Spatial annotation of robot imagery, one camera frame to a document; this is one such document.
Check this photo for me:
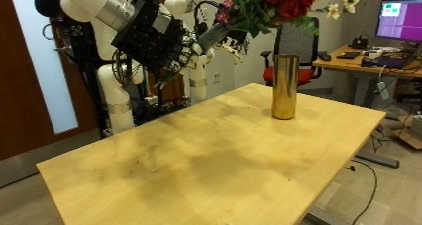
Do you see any tall gold cylinder vase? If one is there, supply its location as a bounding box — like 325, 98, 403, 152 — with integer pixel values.
270, 54, 301, 121

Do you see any black mesh red-seat office chair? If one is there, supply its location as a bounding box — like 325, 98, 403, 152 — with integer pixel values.
260, 16, 329, 88

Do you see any red emergency stop button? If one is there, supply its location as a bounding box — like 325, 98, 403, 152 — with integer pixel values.
144, 93, 161, 107

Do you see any wooden office desk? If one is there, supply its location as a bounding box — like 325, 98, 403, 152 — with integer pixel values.
313, 45, 422, 107

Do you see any black keyboard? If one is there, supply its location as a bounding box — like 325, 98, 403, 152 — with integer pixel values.
337, 51, 361, 60

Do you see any small black desk device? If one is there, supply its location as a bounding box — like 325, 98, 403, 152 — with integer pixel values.
351, 36, 369, 50

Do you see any brown door frosted glass panel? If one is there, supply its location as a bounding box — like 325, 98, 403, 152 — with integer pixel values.
0, 0, 100, 162

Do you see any white hanging power strip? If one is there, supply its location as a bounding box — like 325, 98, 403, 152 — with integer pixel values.
375, 81, 390, 100

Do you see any computer monitor purple screen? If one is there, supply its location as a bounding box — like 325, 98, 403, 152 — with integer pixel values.
374, 0, 422, 44

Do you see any grey table foot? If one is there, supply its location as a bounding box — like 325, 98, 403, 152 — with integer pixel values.
354, 151, 401, 169

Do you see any cardboard box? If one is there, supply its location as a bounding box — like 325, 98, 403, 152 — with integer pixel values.
397, 115, 422, 150

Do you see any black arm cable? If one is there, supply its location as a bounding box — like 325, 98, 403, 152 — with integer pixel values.
193, 0, 221, 25

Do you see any black floor cable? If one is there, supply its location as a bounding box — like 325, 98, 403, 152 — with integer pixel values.
350, 159, 379, 225

